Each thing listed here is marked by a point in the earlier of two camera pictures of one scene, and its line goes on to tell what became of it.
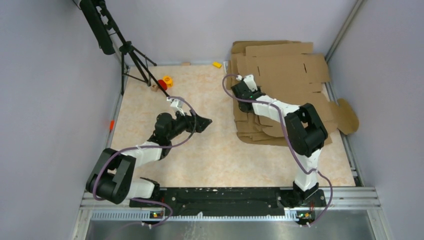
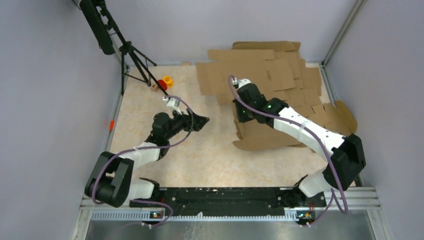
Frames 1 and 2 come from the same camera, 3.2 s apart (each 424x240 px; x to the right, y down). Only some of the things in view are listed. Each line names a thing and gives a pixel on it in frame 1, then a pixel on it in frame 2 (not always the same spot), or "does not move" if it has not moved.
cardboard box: [286, 70] → [259, 66]
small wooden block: [154, 88] does not move
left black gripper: [201, 123] does not move
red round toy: [162, 84] does not move
